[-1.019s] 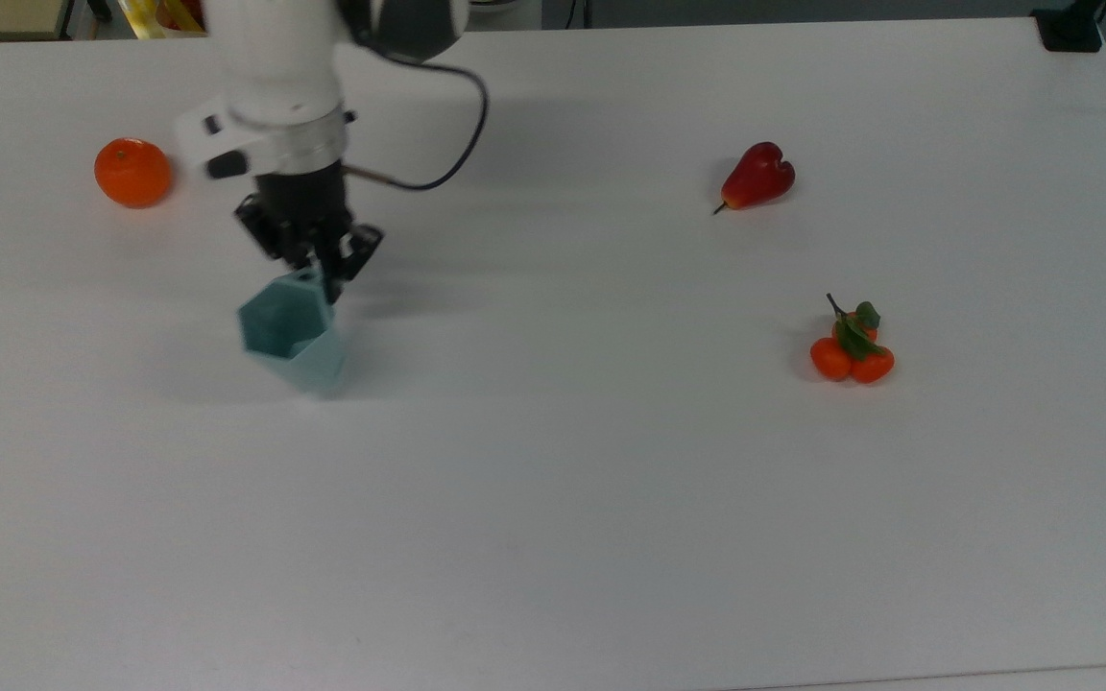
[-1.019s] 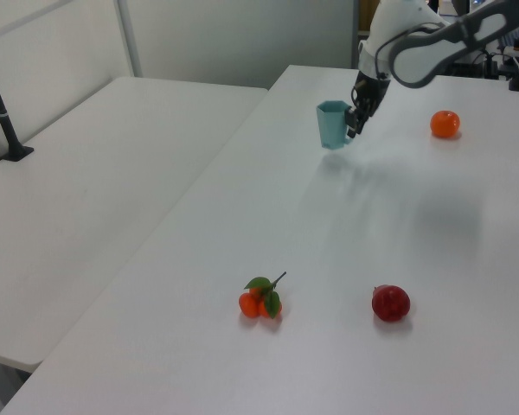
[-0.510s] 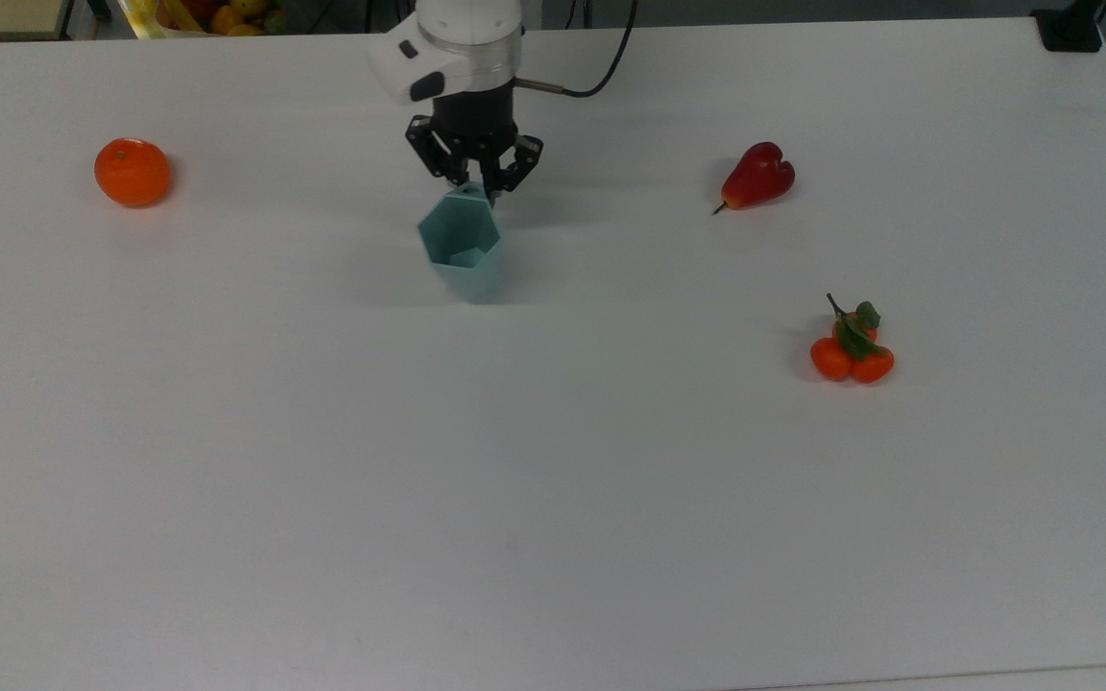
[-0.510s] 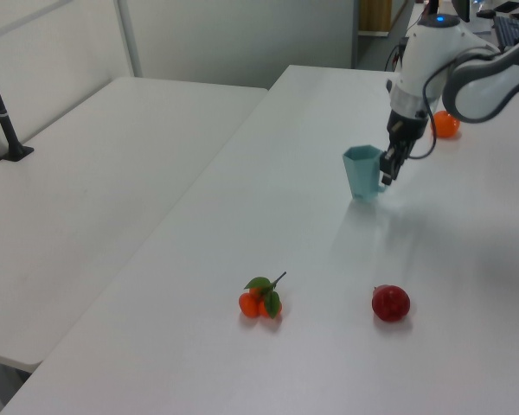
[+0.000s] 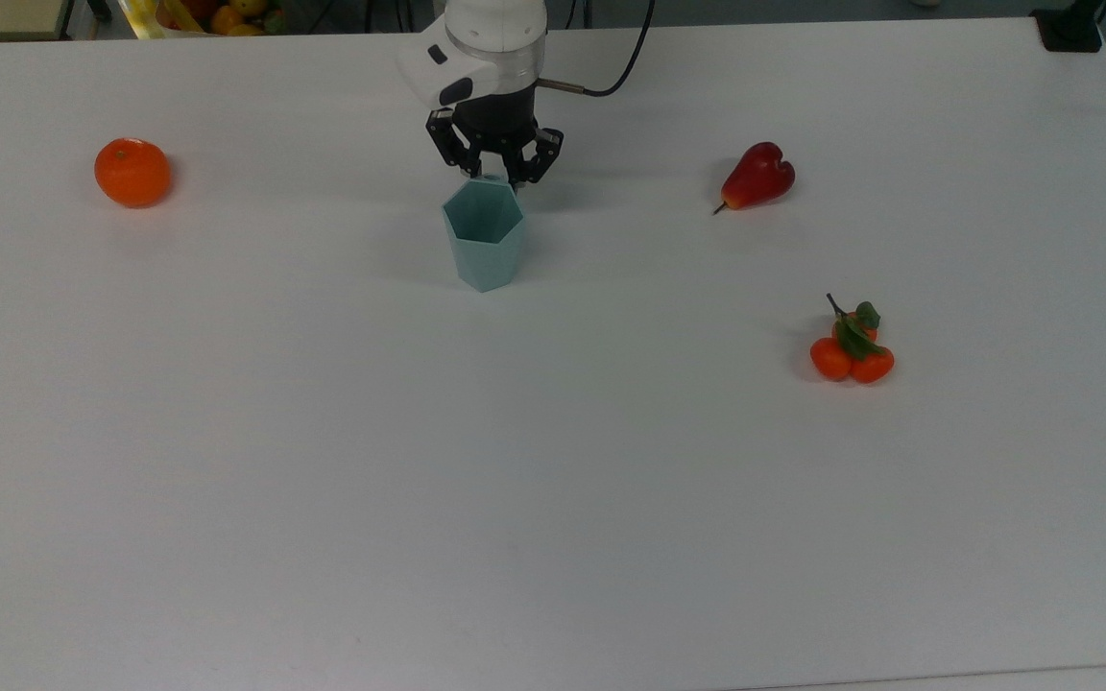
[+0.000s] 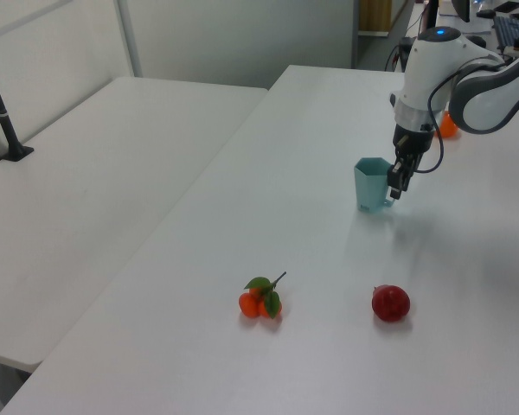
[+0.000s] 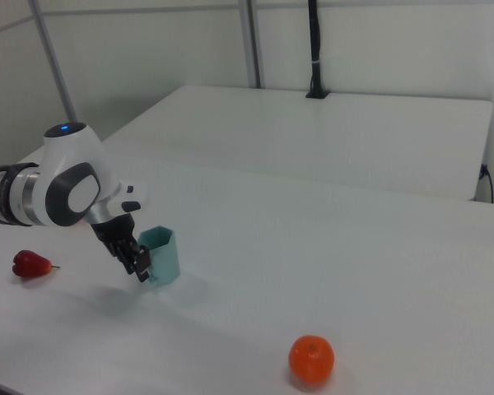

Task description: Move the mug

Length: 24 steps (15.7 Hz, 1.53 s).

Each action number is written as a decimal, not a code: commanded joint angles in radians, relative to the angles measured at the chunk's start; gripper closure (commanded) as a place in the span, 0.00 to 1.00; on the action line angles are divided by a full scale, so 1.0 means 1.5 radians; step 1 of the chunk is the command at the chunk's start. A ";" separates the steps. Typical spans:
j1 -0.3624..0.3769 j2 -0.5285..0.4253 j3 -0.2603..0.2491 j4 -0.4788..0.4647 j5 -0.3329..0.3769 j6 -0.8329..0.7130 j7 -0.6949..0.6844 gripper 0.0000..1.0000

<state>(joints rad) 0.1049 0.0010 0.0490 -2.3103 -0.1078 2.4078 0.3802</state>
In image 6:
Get black computer keyboard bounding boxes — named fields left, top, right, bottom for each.
left=491, top=15, right=519, bottom=47

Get black pole with base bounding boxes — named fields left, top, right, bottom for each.
left=0, top=41, right=35, bottom=163

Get large orange fruit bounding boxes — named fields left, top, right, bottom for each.
left=433, top=110, right=460, bottom=140

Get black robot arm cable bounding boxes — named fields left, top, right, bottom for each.
left=413, top=64, right=503, bottom=175

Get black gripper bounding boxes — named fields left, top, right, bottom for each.
left=386, top=123, right=432, bottom=201

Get grey metal frame post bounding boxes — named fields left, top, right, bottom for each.
left=116, top=0, right=144, bottom=80

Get black computer monitor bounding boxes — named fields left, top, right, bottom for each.
left=451, top=0, right=471, bottom=23

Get brown wooden cabinet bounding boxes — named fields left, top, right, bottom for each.
left=357, top=0, right=393, bottom=38

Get red pear-shaped fruit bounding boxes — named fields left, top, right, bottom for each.
left=370, top=283, right=413, bottom=324

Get teal hexagonal mug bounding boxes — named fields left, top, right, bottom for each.
left=353, top=156, right=397, bottom=214

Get white side table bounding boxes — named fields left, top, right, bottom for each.
left=0, top=76, right=270, bottom=373

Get small oranges cluster with leaves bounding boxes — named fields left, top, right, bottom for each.
left=237, top=271, right=288, bottom=321

